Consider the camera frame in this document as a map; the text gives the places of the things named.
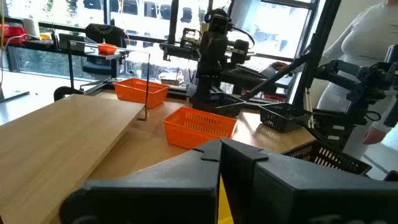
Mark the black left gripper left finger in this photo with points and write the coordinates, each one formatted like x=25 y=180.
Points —
x=149 y=193

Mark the black plastic basket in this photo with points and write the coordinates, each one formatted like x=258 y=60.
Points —
x=224 y=105
x=335 y=158
x=280 y=119

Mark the black side desk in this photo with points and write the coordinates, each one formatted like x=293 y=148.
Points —
x=102 y=57

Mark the person's hand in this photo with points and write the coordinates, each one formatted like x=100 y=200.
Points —
x=374 y=136
x=279 y=65

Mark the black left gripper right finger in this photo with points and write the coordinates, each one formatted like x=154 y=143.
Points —
x=295 y=196

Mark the cardboard box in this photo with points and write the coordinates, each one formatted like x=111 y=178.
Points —
x=171 y=78

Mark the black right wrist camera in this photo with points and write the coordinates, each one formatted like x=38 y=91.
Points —
x=217 y=21

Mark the white paper roll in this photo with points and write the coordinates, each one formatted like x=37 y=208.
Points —
x=31 y=28

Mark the person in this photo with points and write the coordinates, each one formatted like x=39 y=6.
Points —
x=367 y=37

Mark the grey equipment box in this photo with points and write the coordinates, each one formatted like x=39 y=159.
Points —
x=71 y=43

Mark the black table clamp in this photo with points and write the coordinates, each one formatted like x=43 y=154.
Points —
x=63 y=93

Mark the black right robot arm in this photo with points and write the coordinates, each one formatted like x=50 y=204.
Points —
x=208 y=81

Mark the black backpack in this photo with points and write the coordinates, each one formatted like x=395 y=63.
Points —
x=105 y=34

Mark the orange plastic basket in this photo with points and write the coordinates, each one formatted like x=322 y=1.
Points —
x=199 y=130
x=136 y=93

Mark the black aluminium rig frame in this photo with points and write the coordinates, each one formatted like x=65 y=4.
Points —
x=314 y=56

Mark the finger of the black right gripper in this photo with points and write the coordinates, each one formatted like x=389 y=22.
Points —
x=220 y=46
x=206 y=46

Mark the wooden shelf with black frame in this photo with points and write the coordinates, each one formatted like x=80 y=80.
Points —
x=62 y=140

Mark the small orange tray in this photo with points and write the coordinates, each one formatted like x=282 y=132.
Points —
x=107 y=49

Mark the yellow plastic basket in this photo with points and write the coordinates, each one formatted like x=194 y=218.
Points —
x=224 y=208

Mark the red container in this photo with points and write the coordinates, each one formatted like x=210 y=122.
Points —
x=12 y=32

